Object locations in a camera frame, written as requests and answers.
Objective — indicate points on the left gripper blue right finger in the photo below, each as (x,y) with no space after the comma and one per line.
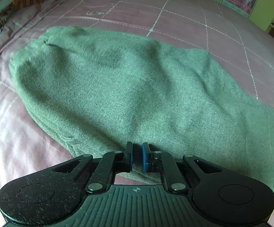
(164,164)

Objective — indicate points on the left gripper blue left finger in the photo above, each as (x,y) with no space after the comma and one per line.
(108,167)

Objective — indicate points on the green grey pants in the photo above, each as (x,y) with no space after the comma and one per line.
(94,90)

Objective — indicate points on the pink checked bed sheet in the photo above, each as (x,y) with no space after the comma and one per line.
(242,48)

